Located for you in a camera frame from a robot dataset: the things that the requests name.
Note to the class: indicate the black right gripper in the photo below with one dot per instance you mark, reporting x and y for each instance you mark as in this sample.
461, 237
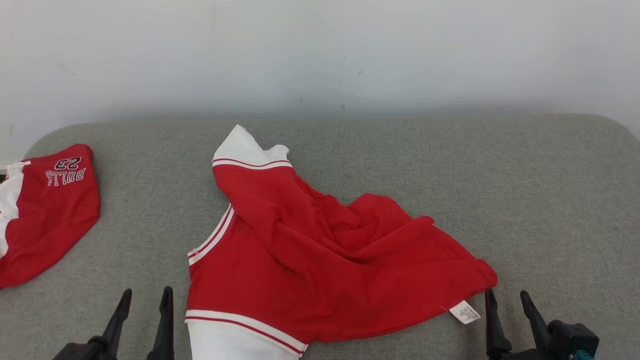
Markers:
525, 356

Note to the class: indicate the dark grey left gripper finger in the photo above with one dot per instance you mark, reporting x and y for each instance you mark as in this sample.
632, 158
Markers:
117, 330
164, 335

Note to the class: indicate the red Bulls basketball shorts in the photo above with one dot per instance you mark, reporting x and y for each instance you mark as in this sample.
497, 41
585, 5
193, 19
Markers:
50, 225

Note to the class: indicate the red basketball jersey white trim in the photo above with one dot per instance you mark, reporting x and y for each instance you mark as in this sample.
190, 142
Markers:
300, 270

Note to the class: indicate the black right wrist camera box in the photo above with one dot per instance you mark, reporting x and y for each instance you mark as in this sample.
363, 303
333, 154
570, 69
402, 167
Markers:
572, 337

